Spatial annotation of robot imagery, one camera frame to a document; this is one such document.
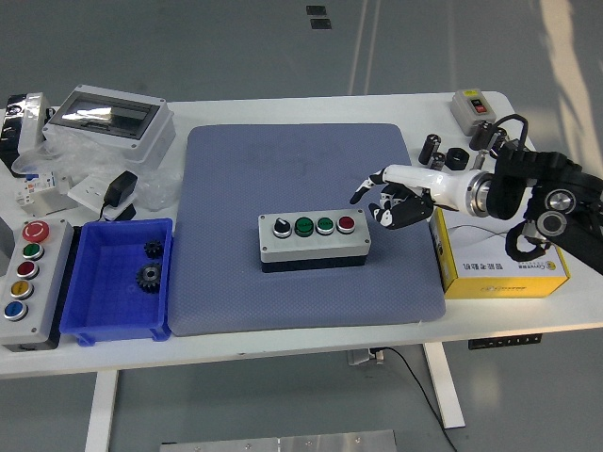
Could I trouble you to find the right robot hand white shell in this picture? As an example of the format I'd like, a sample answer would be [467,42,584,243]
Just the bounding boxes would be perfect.
[349,163,472,232]

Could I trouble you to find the grey four-button control box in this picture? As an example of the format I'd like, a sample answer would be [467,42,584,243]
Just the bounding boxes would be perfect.
[257,209,372,274]

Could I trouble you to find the grey five-button control box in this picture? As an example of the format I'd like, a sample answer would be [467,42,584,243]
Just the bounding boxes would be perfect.
[0,218,74,353]

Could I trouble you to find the black hex nut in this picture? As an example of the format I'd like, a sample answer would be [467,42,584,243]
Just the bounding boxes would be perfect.
[445,147,470,171]

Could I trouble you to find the white and yellow cardboard box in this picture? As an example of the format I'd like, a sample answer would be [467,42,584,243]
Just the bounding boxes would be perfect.
[429,206,570,300]

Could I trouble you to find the black table control panel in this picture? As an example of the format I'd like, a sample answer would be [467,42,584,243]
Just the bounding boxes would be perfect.
[467,332,543,350]

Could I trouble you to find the blue-grey mat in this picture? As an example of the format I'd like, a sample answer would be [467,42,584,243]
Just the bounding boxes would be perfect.
[167,122,448,338]

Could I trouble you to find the white table leg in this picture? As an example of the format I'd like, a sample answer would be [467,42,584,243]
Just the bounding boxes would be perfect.
[422,342,466,429]
[84,370,119,452]

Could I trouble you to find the clear plastic bag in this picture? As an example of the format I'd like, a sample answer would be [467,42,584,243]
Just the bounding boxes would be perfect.
[11,126,183,213]

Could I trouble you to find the grey metal plate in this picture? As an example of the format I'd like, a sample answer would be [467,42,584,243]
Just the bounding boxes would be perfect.
[159,428,397,452]

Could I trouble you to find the large black bevel gear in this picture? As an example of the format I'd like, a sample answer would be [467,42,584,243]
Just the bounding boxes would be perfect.
[135,263,164,296]

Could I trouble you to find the black power adapter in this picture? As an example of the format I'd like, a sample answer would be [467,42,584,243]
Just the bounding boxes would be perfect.
[97,170,139,222]

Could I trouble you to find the blue plastic bin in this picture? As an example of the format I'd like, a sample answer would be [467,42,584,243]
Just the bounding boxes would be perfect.
[59,218,174,347]

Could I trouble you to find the silver metal sheet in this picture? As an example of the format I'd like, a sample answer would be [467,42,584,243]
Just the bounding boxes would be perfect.
[31,190,80,218]

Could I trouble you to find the white circuit breaker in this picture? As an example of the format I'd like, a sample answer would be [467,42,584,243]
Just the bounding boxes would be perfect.
[13,169,72,208]

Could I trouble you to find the grey switch box red button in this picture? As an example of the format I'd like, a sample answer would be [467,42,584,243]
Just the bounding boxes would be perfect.
[449,89,494,137]

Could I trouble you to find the grey bracket under table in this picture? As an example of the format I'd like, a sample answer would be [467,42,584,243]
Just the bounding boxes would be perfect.
[347,347,386,367]

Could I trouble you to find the black cable under table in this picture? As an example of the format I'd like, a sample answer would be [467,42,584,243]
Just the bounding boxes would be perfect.
[371,347,458,452]

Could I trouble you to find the grey enclosure with clear lid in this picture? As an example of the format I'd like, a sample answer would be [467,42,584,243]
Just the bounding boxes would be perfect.
[41,84,176,166]

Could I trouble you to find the white wall socket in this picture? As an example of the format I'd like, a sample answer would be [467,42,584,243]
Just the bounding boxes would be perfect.
[67,174,136,221]

